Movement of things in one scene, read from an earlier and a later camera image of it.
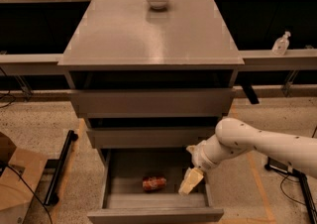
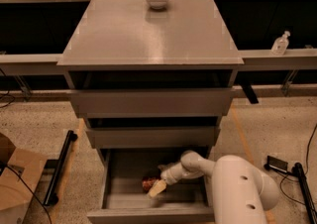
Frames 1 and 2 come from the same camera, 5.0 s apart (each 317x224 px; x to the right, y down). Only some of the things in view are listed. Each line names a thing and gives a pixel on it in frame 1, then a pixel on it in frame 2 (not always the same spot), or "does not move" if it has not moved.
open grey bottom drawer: [141, 185] does not move
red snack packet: [154, 183] does not move
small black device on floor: [276, 165] does not move
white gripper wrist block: [199, 158] to [169, 174]
